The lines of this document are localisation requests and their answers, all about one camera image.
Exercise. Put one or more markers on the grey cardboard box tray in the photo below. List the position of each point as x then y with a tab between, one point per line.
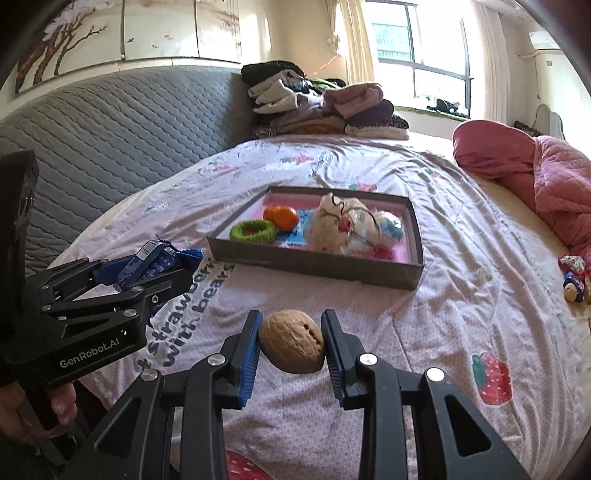
323	267

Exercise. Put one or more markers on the pink quilt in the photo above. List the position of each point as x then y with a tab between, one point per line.
554	175

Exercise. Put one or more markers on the dark clothes on sill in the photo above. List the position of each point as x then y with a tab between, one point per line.
445	107

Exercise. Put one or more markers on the strawberry printed bed sheet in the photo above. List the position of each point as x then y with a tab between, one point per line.
438	323

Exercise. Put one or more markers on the blue snack packet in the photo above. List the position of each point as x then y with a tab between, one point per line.
147	261

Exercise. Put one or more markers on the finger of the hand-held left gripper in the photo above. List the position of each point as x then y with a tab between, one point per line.
69	272
157	284

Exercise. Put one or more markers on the white air conditioner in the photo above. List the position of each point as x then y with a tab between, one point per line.
542	40

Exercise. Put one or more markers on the grey quilted headboard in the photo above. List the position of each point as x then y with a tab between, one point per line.
115	129

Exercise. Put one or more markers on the clear plastic bag of sweets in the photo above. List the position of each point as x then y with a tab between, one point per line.
360	235

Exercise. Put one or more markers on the blue white wrapped item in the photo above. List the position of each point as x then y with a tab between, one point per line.
392	226

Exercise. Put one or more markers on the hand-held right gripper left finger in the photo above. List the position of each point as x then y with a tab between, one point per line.
249	360

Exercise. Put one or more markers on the floral wall painting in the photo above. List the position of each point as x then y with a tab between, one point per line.
138	27

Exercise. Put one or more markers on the pile of folded clothes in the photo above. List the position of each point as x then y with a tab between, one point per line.
323	106

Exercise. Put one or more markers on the small colourful toy figure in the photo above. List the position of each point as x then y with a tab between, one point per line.
572	277

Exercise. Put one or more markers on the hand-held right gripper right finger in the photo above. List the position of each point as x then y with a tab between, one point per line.
333	360

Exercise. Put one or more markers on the brown walnut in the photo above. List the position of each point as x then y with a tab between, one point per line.
291	341

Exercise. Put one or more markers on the beige under sheet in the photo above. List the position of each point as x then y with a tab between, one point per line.
498	198

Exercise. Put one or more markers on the mandarin orange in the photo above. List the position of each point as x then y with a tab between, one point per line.
284	217

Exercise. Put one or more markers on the blue booklet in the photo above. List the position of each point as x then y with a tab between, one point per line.
302	219

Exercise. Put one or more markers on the window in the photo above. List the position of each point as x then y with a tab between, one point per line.
438	46

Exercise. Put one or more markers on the person's left hand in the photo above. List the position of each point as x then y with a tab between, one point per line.
62	408

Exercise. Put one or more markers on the cream curtain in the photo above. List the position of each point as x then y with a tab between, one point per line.
355	37
496	60

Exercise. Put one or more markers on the white arched mirror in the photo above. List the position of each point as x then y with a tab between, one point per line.
554	120

